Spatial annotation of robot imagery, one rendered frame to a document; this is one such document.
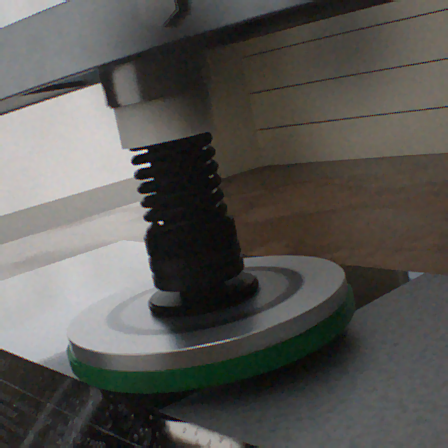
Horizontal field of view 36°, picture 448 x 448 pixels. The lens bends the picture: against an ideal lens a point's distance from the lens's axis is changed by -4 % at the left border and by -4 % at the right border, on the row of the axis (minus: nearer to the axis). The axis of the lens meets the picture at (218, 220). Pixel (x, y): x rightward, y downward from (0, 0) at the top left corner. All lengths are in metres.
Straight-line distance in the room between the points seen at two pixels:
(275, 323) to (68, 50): 0.22
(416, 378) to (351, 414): 0.05
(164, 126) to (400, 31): 7.44
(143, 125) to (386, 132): 7.73
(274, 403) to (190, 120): 0.20
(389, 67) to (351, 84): 0.60
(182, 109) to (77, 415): 0.24
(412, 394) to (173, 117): 0.24
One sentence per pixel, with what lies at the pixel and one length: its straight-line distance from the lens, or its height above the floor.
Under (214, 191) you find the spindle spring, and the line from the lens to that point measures 0.51.
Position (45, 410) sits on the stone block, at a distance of 0.60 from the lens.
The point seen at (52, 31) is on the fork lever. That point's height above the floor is 1.12.
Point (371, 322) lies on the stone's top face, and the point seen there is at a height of 0.87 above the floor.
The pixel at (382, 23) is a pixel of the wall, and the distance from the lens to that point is 8.03.
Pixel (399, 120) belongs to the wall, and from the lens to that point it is 8.05.
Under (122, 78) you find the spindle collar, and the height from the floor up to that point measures 1.08.
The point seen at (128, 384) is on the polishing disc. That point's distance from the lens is 0.46.
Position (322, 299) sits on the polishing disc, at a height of 0.91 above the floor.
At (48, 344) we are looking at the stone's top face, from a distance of 0.68.
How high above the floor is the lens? 1.06
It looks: 10 degrees down
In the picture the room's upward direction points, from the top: 12 degrees counter-clockwise
